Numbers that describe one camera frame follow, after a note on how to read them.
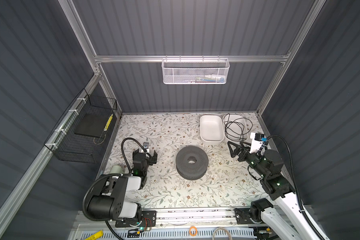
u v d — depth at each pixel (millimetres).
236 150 631
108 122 782
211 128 1105
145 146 788
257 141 612
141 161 704
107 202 429
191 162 936
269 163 530
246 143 723
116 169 821
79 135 722
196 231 708
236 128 1110
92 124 742
